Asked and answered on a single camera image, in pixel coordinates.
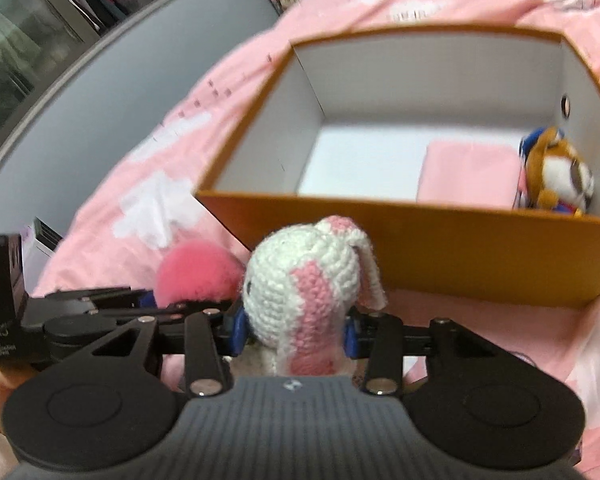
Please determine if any pink fluffy pom-pom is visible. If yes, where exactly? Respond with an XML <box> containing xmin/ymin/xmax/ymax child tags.
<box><xmin>154</xmin><ymin>238</ymin><xmax>245</xmax><ymax>308</ymax></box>

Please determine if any pink printed bed sheet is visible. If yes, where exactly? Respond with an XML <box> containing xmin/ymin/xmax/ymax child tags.
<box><xmin>36</xmin><ymin>0</ymin><xmax>600</xmax><ymax>479</ymax></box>

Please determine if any pink zip pouch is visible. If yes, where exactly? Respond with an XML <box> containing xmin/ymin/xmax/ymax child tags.
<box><xmin>416</xmin><ymin>140</ymin><xmax>522</xmax><ymax>209</ymax></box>

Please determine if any orange cardboard storage box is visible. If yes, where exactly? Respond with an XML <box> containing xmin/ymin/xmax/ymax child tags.
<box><xmin>196</xmin><ymin>25</ymin><xmax>600</xmax><ymax>307</ymax></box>

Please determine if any brown blue plush doll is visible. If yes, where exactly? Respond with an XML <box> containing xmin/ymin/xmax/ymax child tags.
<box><xmin>518</xmin><ymin>127</ymin><xmax>595</xmax><ymax>217</ymax></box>

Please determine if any white pink crochet bunny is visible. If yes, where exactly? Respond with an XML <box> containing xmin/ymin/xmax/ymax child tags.
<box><xmin>230</xmin><ymin>216</ymin><xmax>387</xmax><ymax>377</ymax></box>

